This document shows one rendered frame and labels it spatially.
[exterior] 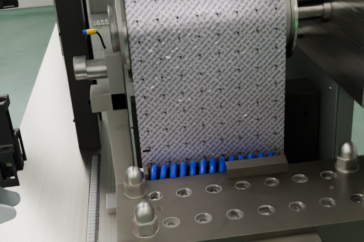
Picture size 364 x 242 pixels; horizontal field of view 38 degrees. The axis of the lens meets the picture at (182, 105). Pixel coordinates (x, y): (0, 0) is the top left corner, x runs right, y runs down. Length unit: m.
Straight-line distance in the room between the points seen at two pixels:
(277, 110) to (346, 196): 0.17
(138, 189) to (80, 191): 0.30
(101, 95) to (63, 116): 0.53
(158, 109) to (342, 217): 0.31
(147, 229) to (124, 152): 0.26
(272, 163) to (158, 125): 0.19
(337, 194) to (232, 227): 0.17
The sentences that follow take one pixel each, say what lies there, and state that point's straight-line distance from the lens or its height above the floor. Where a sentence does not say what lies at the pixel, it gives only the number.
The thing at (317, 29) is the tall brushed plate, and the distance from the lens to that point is 0.95.
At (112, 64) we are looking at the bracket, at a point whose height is 1.19.
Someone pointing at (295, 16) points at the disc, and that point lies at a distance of 0.81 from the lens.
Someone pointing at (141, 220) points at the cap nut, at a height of 1.06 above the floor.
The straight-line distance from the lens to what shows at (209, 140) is 0.86.
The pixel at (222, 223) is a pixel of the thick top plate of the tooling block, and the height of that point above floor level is 1.03.
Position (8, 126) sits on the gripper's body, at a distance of 0.72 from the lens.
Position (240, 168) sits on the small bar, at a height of 1.05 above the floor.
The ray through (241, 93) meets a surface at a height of 1.14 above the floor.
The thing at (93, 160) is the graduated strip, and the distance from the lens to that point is 1.18.
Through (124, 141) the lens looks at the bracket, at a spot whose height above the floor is 1.04.
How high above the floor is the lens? 1.48
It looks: 24 degrees down
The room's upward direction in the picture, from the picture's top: 4 degrees counter-clockwise
